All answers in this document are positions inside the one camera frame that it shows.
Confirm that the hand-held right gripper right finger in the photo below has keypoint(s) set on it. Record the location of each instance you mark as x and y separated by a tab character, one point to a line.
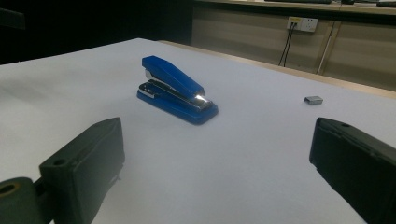
358	168

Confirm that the white table sheet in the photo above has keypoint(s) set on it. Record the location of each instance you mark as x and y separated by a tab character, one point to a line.
236	168

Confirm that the blue stapler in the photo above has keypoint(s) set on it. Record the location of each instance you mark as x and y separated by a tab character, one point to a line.
174	77

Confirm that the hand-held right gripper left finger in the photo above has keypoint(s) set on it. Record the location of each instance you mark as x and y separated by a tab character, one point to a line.
84	161

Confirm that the grey staple strip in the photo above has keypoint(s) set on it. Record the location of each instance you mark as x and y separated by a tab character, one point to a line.
313	100

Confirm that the white wall socket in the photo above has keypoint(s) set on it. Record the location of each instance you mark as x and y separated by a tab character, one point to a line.
303	24

